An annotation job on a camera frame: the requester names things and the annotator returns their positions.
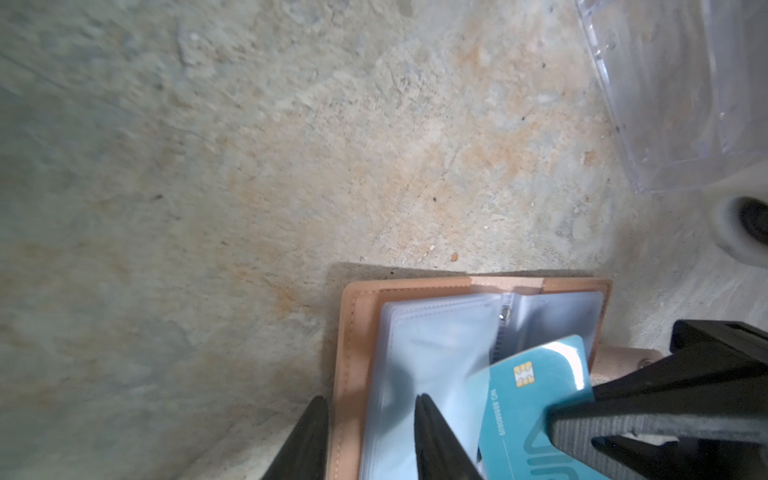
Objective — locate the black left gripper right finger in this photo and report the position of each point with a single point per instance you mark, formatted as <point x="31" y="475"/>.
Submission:
<point x="439" y="454"/>

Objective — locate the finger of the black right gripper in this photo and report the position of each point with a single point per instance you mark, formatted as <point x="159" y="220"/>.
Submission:
<point x="700" y="413"/>

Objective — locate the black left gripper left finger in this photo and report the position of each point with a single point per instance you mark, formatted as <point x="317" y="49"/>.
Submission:
<point x="303" y="455"/>

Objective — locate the teal VIP card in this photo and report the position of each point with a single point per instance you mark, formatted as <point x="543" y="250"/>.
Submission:
<point x="513" y="443"/>

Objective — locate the tan leather card holder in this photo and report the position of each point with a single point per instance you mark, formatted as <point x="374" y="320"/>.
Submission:
<point x="398" y="339"/>

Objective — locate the clear acrylic card stand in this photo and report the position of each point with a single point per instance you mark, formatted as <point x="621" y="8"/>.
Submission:
<point x="685" y="83"/>

